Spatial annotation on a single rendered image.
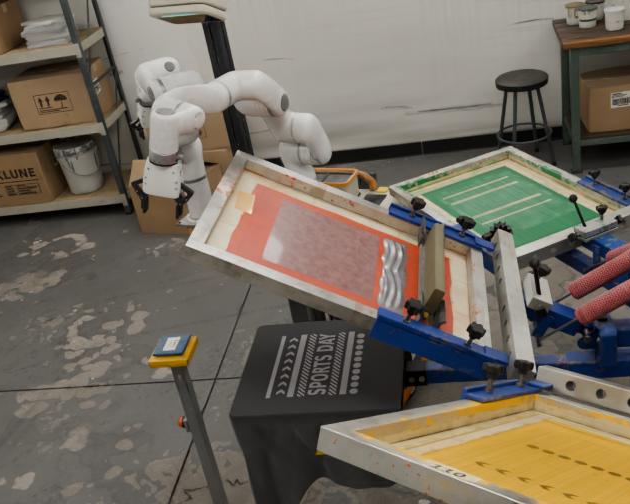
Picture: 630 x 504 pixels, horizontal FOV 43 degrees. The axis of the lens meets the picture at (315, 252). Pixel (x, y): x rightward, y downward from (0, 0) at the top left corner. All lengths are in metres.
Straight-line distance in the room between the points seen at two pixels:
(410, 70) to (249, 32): 1.18
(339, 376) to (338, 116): 3.94
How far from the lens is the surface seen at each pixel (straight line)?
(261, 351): 2.50
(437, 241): 2.23
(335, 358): 2.40
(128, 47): 6.29
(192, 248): 1.91
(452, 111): 6.04
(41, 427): 4.22
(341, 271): 2.11
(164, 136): 2.09
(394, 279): 2.17
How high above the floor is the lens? 2.35
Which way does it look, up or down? 28 degrees down
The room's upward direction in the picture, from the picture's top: 11 degrees counter-clockwise
